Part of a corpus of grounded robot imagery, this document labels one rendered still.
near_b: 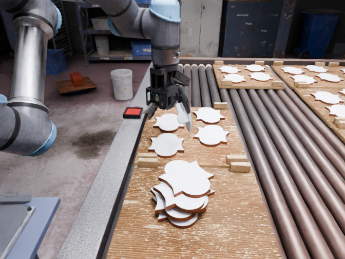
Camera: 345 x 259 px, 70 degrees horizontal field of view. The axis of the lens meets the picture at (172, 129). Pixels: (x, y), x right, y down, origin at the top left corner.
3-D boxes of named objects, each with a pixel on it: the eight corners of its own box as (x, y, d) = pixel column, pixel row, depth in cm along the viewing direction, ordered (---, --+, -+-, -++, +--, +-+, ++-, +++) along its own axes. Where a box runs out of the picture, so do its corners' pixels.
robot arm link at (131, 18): (104, -11, 63) (141, -11, 59) (126, 18, 73) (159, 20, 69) (94, 16, 61) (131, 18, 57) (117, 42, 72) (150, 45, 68)
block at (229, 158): (226, 165, 75) (227, 158, 73) (225, 161, 76) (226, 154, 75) (246, 166, 74) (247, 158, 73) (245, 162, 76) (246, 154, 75)
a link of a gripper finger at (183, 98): (179, 118, 75) (165, 93, 73) (183, 115, 76) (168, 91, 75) (191, 112, 71) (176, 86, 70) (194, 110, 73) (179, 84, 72)
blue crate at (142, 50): (132, 56, 505) (131, 45, 494) (131, 51, 540) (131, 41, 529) (162, 55, 514) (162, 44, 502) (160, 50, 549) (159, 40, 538)
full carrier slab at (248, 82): (218, 88, 134) (219, 80, 132) (212, 66, 169) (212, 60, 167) (284, 89, 132) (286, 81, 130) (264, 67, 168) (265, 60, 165)
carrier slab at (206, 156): (134, 167, 76) (133, 163, 75) (150, 109, 112) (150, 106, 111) (249, 170, 75) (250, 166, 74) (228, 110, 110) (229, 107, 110)
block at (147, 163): (137, 168, 73) (137, 160, 72) (138, 164, 75) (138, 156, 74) (157, 168, 73) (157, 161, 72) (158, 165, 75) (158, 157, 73)
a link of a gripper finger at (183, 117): (181, 137, 72) (165, 110, 71) (191, 129, 76) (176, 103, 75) (190, 134, 70) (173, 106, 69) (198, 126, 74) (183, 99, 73)
